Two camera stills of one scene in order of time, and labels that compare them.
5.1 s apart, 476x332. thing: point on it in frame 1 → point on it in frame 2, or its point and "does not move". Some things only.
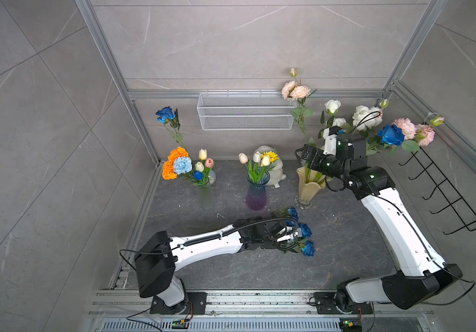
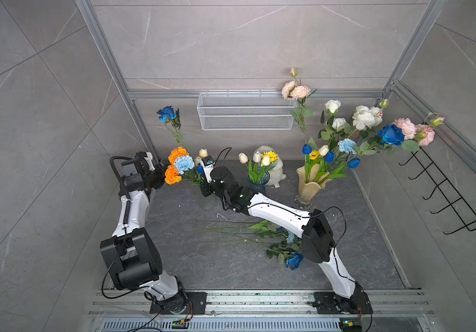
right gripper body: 324,164 → 209,189
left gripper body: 277,244 → 156,179
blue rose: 171,120 does not move
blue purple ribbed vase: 257,193 does not move
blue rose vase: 391,135 does not move
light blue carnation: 182,164 does not move
